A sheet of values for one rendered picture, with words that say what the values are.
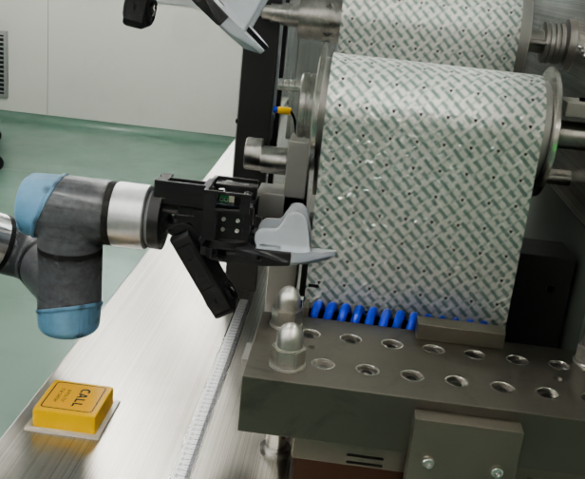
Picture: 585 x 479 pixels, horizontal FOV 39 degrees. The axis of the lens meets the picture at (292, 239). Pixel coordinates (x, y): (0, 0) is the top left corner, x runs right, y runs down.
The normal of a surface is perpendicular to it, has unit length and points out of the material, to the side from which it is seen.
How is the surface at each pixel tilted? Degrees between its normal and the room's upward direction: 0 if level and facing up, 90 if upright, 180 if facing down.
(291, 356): 90
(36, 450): 0
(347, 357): 0
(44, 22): 90
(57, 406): 0
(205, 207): 90
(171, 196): 90
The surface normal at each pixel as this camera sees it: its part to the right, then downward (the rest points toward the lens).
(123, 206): -0.03, -0.18
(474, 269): -0.08, 0.30
